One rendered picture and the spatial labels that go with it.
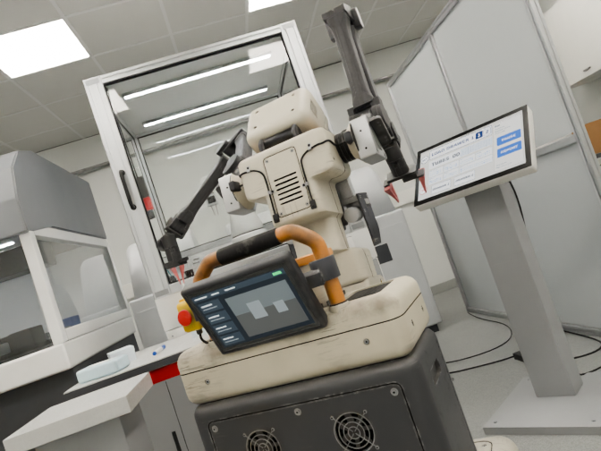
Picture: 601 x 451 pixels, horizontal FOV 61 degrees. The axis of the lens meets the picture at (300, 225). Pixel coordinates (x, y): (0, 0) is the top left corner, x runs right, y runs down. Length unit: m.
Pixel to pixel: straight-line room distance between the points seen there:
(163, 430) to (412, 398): 1.04
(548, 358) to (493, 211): 0.63
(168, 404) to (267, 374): 0.77
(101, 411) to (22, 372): 1.01
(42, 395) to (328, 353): 1.54
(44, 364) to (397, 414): 1.55
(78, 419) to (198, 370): 0.30
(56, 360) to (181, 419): 0.63
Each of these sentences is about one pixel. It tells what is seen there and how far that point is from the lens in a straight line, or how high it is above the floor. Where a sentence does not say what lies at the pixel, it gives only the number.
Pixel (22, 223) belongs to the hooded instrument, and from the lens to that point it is 2.28.
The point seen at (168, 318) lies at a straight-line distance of 2.39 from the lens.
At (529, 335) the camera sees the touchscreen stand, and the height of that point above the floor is 0.31.
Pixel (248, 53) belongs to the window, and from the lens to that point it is 2.58.
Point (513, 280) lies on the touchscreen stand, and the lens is 2.31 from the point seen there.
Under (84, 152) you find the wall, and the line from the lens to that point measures 5.92.
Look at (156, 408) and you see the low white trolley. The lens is 1.85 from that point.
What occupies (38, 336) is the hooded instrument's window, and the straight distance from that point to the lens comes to 2.28.
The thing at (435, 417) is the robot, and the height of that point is 0.57.
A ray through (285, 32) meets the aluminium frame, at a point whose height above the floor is 1.94.
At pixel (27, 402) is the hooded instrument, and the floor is 0.73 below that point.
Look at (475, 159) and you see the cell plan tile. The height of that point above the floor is 1.06.
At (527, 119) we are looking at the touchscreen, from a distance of 2.23.
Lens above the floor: 0.94
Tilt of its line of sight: 3 degrees up
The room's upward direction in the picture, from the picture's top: 19 degrees counter-clockwise
